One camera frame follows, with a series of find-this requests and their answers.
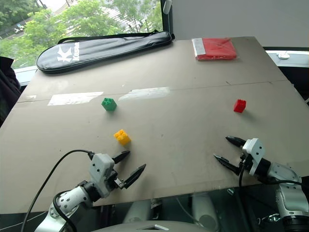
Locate yellow toy brick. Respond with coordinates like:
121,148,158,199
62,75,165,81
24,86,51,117
113,129,132,146

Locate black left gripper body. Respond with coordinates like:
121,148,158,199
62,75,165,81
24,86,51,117
104,170,126,192

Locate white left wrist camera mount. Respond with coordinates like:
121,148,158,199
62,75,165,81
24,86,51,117
88,153,116,199

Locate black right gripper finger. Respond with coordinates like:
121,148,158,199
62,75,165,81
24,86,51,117
225,136,247,148
213,154,241,175

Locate green toy brick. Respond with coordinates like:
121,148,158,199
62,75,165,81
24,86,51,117
101,97,117,112

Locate red toy brick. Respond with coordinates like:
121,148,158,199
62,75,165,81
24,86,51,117
233,99,247,113

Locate black racket bag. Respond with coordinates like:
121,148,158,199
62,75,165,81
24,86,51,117
36,29,175,74

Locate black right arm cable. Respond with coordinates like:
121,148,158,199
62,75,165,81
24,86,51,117
238,154,303,188

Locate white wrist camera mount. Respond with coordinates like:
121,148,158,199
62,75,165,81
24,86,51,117
88,153,116,199
241,138,264,176

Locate grey robot body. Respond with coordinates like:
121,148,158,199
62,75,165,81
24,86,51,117
95,219,206,232

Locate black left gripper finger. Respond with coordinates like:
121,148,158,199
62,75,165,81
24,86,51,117
123,163,147,189
112,150,131,164

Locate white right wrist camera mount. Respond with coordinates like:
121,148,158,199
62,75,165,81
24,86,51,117
241,138,264,176

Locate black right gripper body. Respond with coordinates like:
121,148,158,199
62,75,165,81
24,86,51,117
238,152,252,175

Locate red packaged cloth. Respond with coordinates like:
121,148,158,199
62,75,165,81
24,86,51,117
191,37,239,62

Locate dark clothing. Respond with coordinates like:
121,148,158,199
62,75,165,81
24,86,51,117
0,56,22,127

